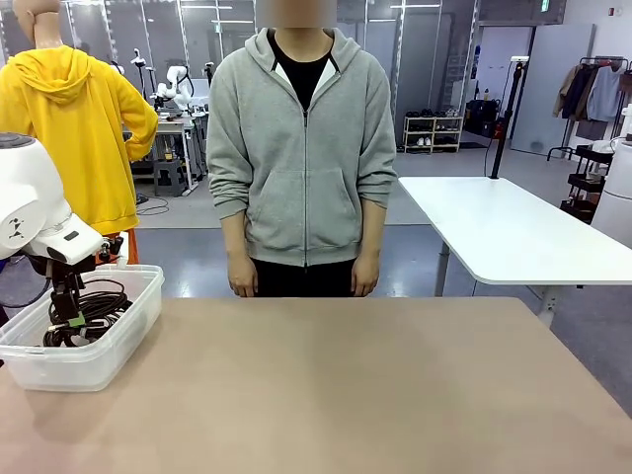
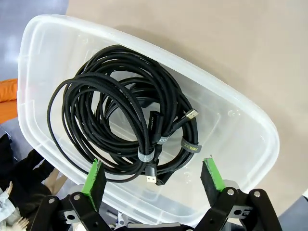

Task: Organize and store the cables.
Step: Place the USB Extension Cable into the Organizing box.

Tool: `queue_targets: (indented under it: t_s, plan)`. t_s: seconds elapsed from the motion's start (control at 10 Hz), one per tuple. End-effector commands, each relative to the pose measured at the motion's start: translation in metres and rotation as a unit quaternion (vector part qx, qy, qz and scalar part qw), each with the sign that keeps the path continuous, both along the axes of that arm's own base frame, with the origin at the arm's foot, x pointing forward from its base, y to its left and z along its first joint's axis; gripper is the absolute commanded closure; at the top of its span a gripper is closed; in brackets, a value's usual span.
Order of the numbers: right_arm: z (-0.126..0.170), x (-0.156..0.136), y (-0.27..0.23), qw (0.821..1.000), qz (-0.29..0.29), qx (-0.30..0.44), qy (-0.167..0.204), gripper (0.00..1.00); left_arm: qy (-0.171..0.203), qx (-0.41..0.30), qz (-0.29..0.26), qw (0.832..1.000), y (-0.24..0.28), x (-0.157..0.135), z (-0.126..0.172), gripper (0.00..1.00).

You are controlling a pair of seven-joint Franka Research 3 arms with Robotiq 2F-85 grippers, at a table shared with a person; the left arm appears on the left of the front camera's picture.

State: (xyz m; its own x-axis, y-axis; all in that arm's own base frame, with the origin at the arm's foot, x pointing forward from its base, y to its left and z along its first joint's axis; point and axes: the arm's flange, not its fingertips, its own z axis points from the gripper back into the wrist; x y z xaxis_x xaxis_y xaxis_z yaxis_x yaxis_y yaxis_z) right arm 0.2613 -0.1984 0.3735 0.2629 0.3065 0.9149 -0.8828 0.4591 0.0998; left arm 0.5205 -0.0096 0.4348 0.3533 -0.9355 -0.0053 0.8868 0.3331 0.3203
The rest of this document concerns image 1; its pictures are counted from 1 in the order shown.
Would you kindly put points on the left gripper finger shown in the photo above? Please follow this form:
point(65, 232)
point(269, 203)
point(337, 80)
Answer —
point(75, 316)
point(56, 311)

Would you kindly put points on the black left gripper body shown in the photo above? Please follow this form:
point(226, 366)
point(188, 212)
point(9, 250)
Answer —
point(66, 281)

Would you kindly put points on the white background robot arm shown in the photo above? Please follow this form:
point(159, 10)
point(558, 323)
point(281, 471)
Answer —
point(179, 89)

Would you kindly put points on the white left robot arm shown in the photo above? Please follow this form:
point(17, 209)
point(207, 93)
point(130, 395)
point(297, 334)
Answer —
point(29, 197)

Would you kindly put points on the person's right forearm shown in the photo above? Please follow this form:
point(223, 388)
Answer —
point(236, 234)

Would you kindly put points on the person's left forearm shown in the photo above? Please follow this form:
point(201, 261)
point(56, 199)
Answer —
point(371, 229)

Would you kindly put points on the person's right hand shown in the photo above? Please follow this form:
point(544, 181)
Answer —
point(243, 276)

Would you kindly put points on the person's left hand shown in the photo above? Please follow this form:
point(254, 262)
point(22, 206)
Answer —
point(365, 274)

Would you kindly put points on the clear plastic storage container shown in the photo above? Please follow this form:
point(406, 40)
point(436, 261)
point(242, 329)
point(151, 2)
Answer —
point(123, 345)

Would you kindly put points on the grey step stool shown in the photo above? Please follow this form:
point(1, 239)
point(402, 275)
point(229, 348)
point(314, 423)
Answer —
point(170, 173)

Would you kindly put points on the mannequin in yellow hoodie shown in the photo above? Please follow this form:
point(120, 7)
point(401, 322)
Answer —
point(89, 123)

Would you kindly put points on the metal background workbench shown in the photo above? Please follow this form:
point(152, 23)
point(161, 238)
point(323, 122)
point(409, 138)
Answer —
point(170, 126)

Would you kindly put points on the white device on stand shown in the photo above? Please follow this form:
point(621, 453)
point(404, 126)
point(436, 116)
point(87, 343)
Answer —
point(138, 59)

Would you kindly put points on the thin black tripod stand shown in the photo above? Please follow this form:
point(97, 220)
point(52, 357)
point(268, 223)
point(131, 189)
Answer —
point(209, 71)

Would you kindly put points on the person in grey hoodie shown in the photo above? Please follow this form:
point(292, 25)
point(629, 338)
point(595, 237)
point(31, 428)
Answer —
point(296, 148)

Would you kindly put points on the shoe rack with shoes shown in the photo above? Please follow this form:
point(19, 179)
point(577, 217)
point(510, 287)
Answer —
point(434, 133)

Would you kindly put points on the white curved-edge table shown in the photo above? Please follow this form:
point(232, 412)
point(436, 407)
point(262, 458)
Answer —
point(494, 222)

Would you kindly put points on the black bags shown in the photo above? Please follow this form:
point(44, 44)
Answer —
point(481, 116)

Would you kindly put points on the white partition panel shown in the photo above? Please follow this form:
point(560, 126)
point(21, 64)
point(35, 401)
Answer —
point(553, 74)

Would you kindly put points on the black utility cart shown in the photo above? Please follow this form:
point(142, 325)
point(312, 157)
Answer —
point(587, 182)

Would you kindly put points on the clothes rack with garments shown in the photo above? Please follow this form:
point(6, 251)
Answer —
point(592, 89)

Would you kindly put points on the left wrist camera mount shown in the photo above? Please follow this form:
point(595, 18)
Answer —
point(106, 245)

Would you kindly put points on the black pole with white camera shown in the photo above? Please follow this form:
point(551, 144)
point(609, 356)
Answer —
point(508, 108)

